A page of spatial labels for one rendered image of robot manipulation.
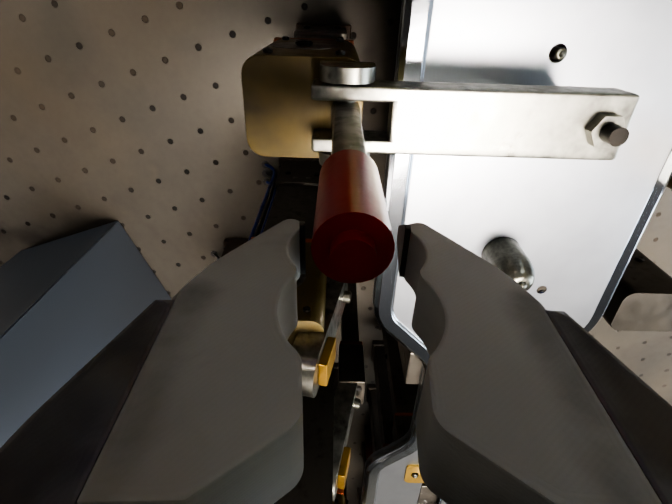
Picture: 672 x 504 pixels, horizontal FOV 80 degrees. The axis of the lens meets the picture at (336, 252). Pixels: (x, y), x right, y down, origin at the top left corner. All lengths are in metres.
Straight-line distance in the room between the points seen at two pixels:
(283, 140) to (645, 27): 0.24
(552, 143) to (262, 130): 0.17
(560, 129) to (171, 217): 0.60
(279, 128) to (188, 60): 0.39
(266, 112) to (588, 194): 0.26
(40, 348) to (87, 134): 0.31
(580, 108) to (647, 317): 0.29
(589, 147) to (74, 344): 0.60
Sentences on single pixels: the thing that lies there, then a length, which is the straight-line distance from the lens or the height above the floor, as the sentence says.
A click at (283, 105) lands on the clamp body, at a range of 0.25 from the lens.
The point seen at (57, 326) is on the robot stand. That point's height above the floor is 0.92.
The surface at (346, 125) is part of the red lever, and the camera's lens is 0.19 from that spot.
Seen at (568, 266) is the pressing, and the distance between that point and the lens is 0.41.
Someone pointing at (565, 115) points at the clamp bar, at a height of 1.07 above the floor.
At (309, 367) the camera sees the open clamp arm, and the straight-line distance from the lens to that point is 0.29.
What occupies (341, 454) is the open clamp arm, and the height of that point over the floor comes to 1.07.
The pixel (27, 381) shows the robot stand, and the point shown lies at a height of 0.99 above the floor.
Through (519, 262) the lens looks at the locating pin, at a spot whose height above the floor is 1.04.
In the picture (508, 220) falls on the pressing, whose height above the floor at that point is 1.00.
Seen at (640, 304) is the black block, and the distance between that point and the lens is 0.49.
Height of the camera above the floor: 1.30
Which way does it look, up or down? 58 degrees down
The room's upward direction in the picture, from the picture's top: 179 degrees counter-clockwise
